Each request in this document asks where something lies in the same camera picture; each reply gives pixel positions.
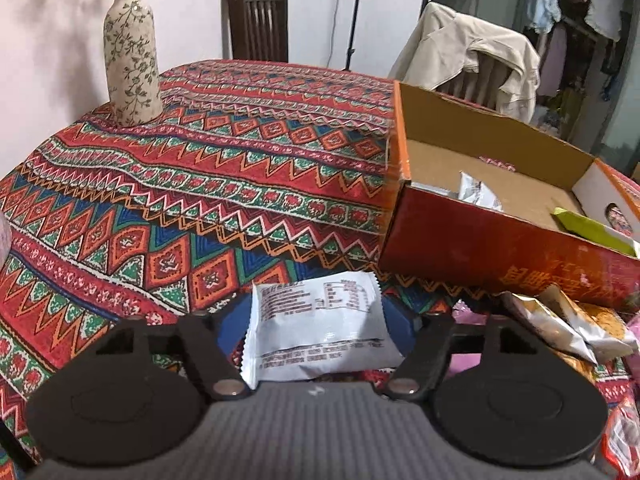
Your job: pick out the long pale pink garment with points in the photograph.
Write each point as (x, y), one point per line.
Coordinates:
(552, 60)

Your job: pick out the orange cardboard box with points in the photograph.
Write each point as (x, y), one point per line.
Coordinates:
(475, 245)

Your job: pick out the wooden chair under jacket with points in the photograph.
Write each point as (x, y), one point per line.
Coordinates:
(480, 80)

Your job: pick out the pile of snack packets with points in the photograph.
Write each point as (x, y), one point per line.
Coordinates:
(565, 325)

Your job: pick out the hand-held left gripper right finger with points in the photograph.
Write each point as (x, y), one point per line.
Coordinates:
(400, 327)

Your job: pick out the black light stand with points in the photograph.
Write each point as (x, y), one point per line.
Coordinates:
(354, 10)

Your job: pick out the dark wooden chair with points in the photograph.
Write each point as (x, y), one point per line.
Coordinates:
(257, 20)

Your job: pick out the silver white snack packet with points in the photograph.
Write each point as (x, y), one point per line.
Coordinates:
(477, 192)

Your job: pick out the white hanging garment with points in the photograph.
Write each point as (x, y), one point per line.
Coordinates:
(605, 5)

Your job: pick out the beige jacket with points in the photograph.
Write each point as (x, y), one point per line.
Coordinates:
(450, 45)

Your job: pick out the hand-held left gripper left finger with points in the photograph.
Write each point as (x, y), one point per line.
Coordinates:
(232, 330)

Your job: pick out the green snack packet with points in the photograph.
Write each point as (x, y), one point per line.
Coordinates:
(595, 230)

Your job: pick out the floral ceramic vase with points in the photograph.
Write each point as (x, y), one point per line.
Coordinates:
(131, 60)

